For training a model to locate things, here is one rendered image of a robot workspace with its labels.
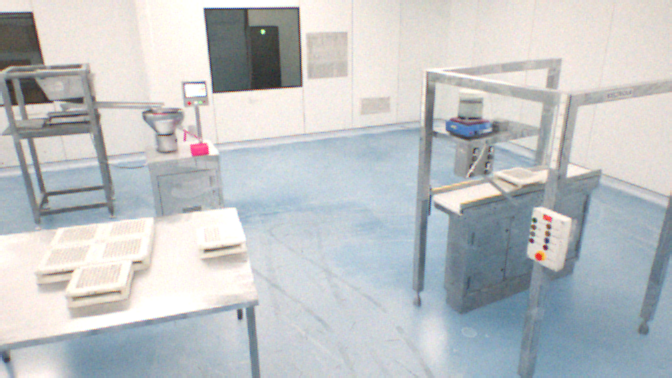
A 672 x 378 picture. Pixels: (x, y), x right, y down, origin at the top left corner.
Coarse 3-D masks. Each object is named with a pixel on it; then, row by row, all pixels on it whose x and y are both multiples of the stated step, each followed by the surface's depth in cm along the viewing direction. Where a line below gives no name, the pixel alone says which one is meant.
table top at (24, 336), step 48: (0, 240) 273; (48, 240) 272; (192, 240) 270; (0, 288) 226; (48, 288) 226; (144, 288) 225; (192, 288) 224; (240, 288) 224; (0, 336) 193; (48, 336) 194
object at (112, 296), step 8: (128, 280) 226; (128, 288) 221; (88, 296) 215; (96, 296) 215; (104, 296) 214; (112, 296) 215; (120, 296) 215; (72, 304) 210; (80, 304) 211; (88, 304) 212
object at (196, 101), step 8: (184, 80) 457; (192, 80) 457; (200, 80) 459; (184, 88) 455; (192, 88) 457; (200, 88) 460; (184, 96) 457; (192, 96) 460; (200, 96) 462; (184, 104) 461; (192, 104) 462; (200, 104) 465; (208, 104) 468; (200, 120) 474; (200, 128) 477; (200, 136) 479
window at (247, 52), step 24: (216, 24) 675; (240, 24) 688; (264, 24) 700; (288, 24) 714; (216, 48) 685; (240, 48) 698; (264, 48) 711; (288, 48) 725; (216, 72) 696; (240, 72) 709; (264, 72) 723; (288, 72) 737
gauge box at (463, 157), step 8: (456, 144) 287; (456, 152) 289; (464, 152) 283; (472, 152) 282; (480, 152) 285; (488, 152) 288; (456, 160) 290; (464, 160) 284; (472, 160) 284; (480, 160) 287; (488, 160) 291; (456, 168) 292; (464, 168) 286; (480, 168) 290; (464, 176) 287
